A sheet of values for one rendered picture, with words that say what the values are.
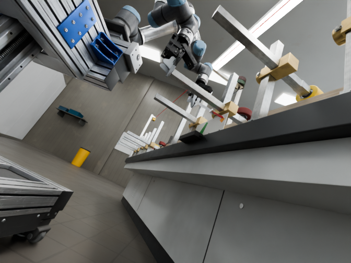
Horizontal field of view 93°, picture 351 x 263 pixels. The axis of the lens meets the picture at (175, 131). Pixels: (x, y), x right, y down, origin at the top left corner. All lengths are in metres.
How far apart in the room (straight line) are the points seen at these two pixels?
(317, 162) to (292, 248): 0.30
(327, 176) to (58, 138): 9.80
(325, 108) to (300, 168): 0.14
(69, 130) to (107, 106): 2.17
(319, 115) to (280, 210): 0.37
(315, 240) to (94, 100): 9.87
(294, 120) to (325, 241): 0.32
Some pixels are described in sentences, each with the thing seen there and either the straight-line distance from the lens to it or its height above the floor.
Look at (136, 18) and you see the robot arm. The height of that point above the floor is 1.22.
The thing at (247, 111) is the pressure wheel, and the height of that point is 0.89.
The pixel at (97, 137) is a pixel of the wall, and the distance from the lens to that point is 8.98.
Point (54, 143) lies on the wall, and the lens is 9.90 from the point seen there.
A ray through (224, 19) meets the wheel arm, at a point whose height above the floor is 0.93.
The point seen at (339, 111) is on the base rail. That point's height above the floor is 0.65.
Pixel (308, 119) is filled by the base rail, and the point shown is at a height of 0.65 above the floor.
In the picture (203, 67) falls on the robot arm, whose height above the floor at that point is 1.21.
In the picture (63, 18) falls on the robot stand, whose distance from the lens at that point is 0.79.
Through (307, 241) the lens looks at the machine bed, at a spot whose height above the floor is 0.43.
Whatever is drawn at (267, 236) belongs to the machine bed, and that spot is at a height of 0.40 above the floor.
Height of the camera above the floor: 0.38
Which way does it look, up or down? 21 degrees up
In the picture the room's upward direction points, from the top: 24 degrees clockwise
